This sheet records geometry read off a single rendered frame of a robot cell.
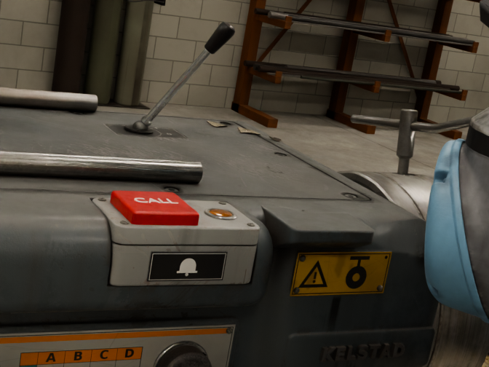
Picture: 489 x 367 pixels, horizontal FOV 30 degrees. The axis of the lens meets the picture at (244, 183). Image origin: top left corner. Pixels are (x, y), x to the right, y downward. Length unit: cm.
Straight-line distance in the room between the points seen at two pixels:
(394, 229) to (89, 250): 32
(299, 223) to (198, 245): 11
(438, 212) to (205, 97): 799
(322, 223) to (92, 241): 22
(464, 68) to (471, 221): 972
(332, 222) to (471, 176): 27
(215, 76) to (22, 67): 182
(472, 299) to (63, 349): 37
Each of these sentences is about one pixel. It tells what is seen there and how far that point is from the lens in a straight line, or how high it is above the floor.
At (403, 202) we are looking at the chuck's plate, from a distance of 113.
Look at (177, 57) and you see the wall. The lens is 837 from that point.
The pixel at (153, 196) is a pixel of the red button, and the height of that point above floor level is 127.
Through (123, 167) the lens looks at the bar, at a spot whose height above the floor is 127.
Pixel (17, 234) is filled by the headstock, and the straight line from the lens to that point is 73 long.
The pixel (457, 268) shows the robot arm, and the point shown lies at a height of 131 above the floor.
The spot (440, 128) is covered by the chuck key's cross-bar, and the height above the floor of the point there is 131.
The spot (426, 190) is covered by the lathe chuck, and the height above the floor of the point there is 123.
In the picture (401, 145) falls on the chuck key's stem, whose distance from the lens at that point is 122.
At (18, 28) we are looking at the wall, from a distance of 784.
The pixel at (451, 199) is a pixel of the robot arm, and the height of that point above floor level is 135.
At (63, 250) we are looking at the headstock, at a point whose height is 123.
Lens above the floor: 149
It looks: 14 degrees down
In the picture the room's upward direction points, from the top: 10 degrees clockwise
